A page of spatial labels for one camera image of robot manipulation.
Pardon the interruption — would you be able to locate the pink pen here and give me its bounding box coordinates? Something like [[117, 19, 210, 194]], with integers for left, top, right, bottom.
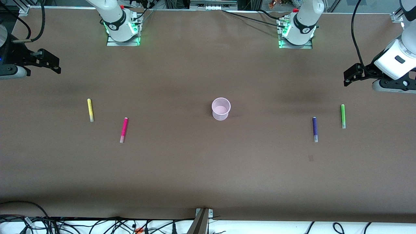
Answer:
[[120, 117, 129, 144]]

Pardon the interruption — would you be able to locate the short black table cable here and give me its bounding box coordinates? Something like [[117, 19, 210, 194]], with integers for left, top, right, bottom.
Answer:
[[257, 9, 293, 20]]

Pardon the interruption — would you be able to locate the metal rail bracket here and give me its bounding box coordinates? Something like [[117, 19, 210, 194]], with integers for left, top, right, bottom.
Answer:
[[190, 0, 238, 10]]

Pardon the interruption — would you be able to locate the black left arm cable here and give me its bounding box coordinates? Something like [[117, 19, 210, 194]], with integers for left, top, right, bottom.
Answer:
[[351, 0, 375, 69]]

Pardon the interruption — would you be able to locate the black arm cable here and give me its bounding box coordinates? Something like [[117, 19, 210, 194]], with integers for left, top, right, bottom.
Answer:
[[0, 0, 46, 43], [351, 0, 375, 69]]

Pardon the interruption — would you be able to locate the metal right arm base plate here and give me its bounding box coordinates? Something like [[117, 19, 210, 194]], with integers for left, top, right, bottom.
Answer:
[[106, 12, 141, 47]]

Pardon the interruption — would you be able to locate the black arched cable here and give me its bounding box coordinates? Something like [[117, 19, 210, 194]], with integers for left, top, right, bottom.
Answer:
[[0, 201, 50, 219]]

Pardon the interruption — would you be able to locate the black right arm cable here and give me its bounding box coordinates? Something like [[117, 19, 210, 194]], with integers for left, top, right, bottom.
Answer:
[[0, 0, 46, 43]]

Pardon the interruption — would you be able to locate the metal table edge bracket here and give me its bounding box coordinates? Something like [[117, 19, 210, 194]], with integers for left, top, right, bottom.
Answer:
[[187, 208, 214, 234]]

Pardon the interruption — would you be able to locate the pink mesh pen holder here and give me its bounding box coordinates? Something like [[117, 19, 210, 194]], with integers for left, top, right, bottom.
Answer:
[[212, 97, 231, 121]]

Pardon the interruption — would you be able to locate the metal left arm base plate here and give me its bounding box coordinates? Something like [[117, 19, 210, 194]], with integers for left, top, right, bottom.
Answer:
[[277, 17, 313, 49]]

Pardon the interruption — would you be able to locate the long black table cable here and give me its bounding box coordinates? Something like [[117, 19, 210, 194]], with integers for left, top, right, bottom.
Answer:
[[222, 9, 284, 25]]

